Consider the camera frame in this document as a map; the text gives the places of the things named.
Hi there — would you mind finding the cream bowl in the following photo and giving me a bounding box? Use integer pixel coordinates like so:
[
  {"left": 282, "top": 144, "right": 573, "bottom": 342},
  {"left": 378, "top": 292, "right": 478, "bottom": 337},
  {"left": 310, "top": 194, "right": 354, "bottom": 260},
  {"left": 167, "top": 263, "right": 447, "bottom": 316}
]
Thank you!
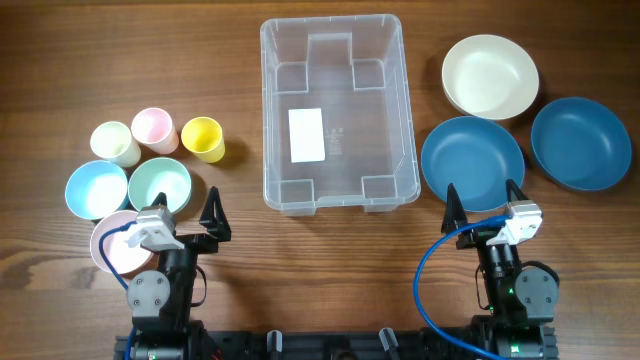
[{"left": 441, "top": 34, "right": 540, "bottom": 121}]

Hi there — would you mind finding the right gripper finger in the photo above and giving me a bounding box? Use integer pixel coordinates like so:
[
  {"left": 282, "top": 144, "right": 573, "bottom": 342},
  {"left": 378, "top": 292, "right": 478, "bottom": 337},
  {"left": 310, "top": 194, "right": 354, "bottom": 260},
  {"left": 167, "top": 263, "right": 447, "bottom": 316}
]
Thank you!
[
  {"left": 441, "top": 183, "right": 468, "bottom": 234},
  {"left": 506, "top": 179, "right": 528, "bottom": 203}
]

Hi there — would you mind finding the right blue cable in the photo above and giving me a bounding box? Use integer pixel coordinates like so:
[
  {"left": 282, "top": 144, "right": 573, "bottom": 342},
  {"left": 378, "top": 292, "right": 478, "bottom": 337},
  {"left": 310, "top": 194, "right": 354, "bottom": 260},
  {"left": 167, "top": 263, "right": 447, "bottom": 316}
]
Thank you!
[{"left": 412, "top": 215, "right": 511, "bottom": 360}]

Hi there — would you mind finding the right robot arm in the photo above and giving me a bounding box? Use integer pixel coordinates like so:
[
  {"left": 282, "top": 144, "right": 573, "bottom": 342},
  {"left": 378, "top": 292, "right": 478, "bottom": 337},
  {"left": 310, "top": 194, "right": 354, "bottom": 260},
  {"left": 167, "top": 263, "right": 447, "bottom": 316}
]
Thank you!
[{"left": 442, "top": 179, "right": 560, "bottom": 359}]

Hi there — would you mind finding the dark blue bowl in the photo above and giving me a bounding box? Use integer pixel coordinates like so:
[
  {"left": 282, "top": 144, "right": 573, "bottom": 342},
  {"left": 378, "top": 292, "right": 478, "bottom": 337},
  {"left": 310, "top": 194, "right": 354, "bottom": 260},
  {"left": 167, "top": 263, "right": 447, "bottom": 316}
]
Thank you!
[
  {"left": 421, "top": 116, "right": 526, "bottom": 212},
  {"left": 531, "top": 97, "right": 633, "bottom": 192}
]

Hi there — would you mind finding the pink small bowl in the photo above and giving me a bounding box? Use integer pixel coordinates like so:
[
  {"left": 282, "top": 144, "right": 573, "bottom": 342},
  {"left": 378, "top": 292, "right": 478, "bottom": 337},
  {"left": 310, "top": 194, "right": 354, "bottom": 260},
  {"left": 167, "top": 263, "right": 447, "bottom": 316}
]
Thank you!
[{"left": 90, "top": 210, "right": 153, "bottom": 274}]

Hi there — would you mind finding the yellow cup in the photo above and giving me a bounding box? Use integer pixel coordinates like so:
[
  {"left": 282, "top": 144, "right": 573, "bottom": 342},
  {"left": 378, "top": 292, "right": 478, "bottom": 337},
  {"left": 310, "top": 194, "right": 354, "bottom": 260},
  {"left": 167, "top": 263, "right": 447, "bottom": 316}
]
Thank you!
[{"left": 181, "top": 116, "right": 225, "bottom": 163}]

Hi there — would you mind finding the pale cream cup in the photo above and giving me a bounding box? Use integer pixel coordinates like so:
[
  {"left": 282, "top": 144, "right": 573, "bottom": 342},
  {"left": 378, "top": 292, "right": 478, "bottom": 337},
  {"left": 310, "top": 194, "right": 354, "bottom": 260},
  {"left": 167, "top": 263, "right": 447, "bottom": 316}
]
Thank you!
[{"left": 90, "top": 121, "right": 141, "bottom": 168}]

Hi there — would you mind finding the mint green small bowl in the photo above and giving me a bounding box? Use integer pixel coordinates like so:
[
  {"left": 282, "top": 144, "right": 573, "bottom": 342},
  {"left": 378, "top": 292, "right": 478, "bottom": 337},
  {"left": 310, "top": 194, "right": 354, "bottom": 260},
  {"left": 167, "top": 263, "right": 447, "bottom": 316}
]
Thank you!
[{"left": 128, "top": 157, "right": 192, "bottom": 213}]

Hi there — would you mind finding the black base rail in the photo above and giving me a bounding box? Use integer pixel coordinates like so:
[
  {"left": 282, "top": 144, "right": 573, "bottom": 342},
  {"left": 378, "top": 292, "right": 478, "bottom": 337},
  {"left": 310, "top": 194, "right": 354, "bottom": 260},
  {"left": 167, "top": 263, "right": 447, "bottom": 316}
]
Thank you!
[{"left": 113, "top": 327, "right": 557, "bottom": 360}]

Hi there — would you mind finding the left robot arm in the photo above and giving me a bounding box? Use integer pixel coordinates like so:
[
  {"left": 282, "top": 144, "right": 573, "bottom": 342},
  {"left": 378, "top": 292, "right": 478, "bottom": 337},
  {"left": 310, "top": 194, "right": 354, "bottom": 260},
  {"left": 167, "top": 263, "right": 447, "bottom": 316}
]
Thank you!
[{"left": 123, "top": 187, "right": 231, "bottom": 360}]

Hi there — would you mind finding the clear plastic storage bin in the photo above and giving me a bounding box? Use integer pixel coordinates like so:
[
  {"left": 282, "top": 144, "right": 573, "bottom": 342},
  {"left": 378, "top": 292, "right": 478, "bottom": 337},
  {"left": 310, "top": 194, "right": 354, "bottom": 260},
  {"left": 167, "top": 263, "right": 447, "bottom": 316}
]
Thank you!
[{"left": 260, "top": 14, "right": 421, "bottom": 216}]

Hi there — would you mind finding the blue cable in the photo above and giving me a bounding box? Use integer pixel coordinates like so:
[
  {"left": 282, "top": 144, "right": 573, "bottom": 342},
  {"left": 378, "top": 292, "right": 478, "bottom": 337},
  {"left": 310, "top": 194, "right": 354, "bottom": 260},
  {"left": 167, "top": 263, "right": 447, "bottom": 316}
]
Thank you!
[
  {"left": 97, "top": 223, "right": 137, "bottom": 360},
  {"left": 412, "top": 215, "right": 511, "bottom": 360}
]

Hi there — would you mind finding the light blue small bowl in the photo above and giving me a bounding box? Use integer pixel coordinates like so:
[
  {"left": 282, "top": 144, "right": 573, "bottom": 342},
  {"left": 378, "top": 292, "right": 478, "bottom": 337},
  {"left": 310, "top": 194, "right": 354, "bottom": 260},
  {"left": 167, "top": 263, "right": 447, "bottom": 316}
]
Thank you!
[{"left": 65, "top": 160, "right": 129, "bottom": 221}]

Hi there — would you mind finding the pink cup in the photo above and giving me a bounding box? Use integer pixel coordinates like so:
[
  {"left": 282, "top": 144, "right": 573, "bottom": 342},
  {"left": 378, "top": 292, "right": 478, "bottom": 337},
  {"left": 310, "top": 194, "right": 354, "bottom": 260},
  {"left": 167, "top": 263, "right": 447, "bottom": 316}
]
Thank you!
[{"left": 131, "top": 107, "right": 179, "bottom": 154}]

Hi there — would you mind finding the left blue cable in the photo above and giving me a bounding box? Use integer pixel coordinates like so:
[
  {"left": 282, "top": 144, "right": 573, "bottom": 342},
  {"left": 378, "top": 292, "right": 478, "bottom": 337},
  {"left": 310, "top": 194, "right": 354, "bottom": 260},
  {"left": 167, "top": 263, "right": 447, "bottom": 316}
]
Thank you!
[{"left": 97, "top": 223, "right": 137, "bottom": 360}]

